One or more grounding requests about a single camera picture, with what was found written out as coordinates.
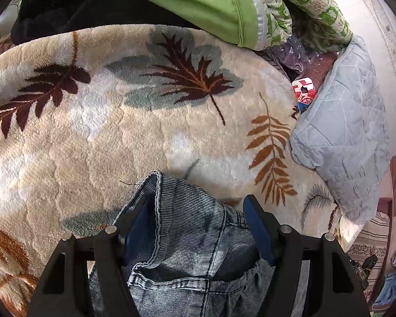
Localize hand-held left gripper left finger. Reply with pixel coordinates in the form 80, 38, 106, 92
26, 194, 152, 317

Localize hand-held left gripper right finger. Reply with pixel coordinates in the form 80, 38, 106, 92
243, 194, 372, 317

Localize blue denim pants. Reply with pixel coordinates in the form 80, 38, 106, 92
87, 171, 312, 317

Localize beige leaf-print plush blanket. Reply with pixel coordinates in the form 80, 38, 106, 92
0, 23, 342, 317

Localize striped floral mattress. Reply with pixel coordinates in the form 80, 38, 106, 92
338, 211, 392, 301

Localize black device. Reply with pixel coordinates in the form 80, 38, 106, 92
348, 254, 378, 288

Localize grey quilted pillow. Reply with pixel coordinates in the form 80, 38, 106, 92
290, 36, 392, 226

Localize red and white packet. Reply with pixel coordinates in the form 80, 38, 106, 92
292, 77, 317, 113

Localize light blue cloth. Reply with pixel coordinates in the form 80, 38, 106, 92
373, 225, 396, 309

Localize clear plastic bag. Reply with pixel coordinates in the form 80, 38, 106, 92
261, 35, 337, 83

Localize black fleece cloth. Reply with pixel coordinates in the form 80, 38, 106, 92
11, 0, 199, 45

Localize green quilt with patterned lining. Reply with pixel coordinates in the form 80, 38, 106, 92
30, 0, 354, 51

